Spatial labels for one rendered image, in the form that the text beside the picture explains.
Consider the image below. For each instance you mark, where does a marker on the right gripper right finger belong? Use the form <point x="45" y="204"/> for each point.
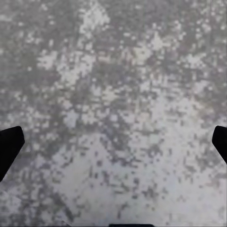
<point x="219" y="140"/>

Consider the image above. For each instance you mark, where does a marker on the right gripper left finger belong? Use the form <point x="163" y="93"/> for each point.
<point x="11" y="142"/>

